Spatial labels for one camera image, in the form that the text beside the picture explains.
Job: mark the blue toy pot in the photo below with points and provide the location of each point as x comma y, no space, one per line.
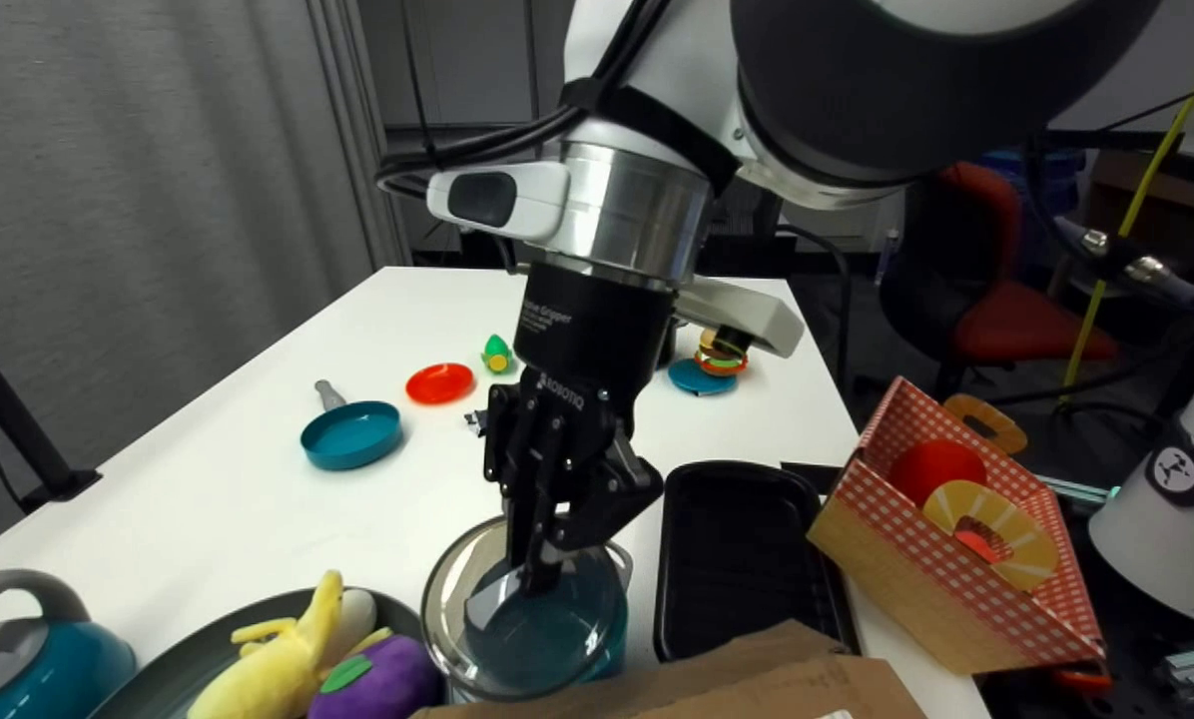
618,635

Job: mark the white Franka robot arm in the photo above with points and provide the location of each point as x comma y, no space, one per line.
887,82

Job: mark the black baking tray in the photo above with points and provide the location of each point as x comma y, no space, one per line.
742,562

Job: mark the black tripod stand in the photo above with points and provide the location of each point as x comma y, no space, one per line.
11,424

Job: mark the teal toy kettle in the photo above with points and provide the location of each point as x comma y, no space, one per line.
39,664

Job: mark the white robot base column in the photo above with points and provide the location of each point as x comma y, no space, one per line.
1167,531

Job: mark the small red toy piece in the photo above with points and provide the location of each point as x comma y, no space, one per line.
981,539

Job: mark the grey curtain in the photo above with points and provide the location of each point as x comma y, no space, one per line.
129,199

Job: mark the red office chair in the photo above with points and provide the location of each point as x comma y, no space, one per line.
1009,323

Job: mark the dark round plate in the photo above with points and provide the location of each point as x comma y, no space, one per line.
176,671

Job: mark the purple plush eggplant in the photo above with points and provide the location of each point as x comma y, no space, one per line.
389,679

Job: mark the yellow plush banana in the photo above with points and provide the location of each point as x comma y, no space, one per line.
280,651

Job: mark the teal toy frying pan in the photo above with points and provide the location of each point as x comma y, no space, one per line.
354,436

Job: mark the toy burger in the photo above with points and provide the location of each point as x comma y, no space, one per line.
723,353

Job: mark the orange toy plate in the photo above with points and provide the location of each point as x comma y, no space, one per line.
442,384

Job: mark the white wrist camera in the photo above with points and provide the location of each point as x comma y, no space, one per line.
750,318

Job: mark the white plush vegetable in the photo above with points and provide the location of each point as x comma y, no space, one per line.
356,611

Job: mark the red toy cup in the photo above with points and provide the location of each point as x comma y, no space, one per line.
937,467

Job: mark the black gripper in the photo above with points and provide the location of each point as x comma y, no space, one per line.
598,341

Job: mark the red checkered cardboard box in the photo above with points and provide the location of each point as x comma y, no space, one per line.
939,611

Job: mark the small teal plate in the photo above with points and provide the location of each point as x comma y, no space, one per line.
700,384

